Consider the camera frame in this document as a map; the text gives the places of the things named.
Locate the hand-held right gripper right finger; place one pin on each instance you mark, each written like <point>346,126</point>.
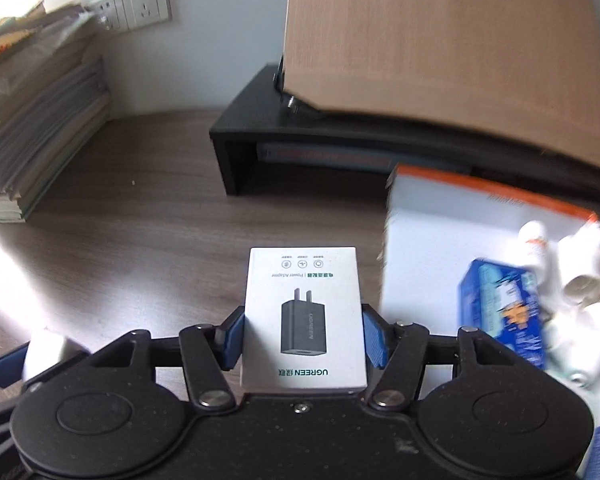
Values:
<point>375,340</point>

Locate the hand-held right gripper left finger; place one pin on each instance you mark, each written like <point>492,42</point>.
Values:
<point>232,340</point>

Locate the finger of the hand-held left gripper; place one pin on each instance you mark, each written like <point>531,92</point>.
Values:
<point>7,366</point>

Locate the white cube charger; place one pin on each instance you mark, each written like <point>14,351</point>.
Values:
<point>52,352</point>

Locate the white charger box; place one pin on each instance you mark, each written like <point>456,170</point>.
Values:
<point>305,305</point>

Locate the orange and white cardboard box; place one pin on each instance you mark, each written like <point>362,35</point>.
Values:
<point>420,240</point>

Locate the blue floss pick box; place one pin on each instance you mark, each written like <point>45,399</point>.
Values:
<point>500,315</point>

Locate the small white bottle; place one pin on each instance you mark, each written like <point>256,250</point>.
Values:
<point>532,245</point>

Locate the white plug-in heater with bottle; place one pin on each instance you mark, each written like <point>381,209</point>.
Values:
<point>587,257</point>

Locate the black desk riser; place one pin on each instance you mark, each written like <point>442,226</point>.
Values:
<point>250,130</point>

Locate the stack of books and papers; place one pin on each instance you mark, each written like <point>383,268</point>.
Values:
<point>35,125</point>

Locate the wooden stand board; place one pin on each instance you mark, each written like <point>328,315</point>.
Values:
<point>440,40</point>

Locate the white wall socket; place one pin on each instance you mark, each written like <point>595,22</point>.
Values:
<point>146,2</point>
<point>109,15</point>

